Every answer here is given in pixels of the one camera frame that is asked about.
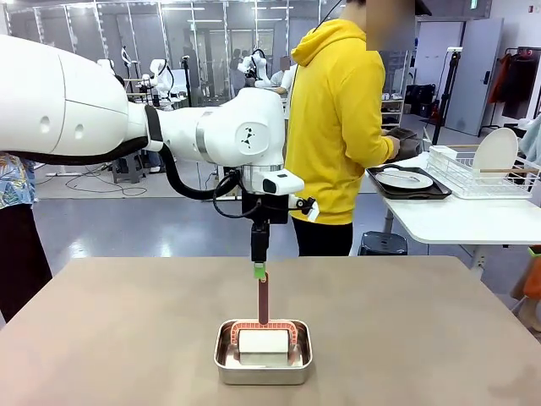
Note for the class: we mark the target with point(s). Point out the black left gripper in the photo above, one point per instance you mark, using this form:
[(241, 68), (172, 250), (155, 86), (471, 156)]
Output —
[(266, 209)]

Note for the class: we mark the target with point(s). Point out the brown dish cloth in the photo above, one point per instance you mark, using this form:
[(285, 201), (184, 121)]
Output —
[(408, 144)]

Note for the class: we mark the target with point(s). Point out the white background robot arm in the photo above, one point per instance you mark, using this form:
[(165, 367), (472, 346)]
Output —
[(162, 80), (255, 63)]

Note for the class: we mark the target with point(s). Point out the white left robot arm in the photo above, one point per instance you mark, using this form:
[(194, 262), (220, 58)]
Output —
[(84, 97)]

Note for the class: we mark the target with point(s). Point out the person's right forearm yellow sleeve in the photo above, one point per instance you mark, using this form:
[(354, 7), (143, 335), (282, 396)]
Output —
[(380, 146)]

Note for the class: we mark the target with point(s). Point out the person's right hand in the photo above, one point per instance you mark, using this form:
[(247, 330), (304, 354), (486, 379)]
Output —
[(394, 148)]

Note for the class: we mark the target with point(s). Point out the person's left hand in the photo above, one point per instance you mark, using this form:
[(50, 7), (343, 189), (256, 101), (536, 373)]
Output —
[(387, 132)]

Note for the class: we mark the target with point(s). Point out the black round stool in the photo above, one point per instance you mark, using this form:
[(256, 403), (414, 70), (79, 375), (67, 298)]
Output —
[(382, 243)]

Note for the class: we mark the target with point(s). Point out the rectangular steel container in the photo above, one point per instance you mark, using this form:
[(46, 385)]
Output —
[(262, 376)]

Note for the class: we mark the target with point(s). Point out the person in yellow hoodie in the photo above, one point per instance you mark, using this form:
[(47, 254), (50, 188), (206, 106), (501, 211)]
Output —
[(329, 127)]

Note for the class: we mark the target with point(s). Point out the grey plastic step stool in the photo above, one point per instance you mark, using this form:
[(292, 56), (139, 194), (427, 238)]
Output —
[(129, 169)]

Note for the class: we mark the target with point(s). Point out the large white dinner plate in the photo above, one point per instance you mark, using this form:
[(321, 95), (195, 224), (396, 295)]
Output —
[(406, 182)]

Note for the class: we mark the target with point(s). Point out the person in white shirt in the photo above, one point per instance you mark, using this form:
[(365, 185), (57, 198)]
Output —
[(283, 78)]

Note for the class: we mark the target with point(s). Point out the white shoe shelf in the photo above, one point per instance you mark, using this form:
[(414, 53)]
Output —
[(393, 110)]

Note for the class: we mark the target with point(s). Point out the white side table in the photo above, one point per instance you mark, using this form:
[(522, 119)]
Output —
[(465, 220)]

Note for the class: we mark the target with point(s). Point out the person in floral shirt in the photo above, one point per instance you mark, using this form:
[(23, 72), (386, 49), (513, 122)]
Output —
[(17, 186)]

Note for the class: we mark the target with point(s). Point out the grey door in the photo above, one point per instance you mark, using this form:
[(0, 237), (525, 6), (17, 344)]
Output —
[(473, 76)]

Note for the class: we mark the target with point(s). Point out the light blue garment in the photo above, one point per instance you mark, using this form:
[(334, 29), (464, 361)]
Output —
[(532, 144)]

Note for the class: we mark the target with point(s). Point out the coat rack with clothes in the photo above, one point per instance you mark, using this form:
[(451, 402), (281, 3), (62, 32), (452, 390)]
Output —
[(520, 84)]

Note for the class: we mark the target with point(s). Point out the small white wrist camera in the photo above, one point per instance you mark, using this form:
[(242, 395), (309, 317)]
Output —
[(312, 213)]

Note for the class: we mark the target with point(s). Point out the black camera tripod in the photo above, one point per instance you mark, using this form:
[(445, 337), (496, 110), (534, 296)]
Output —
[(453, 67)]

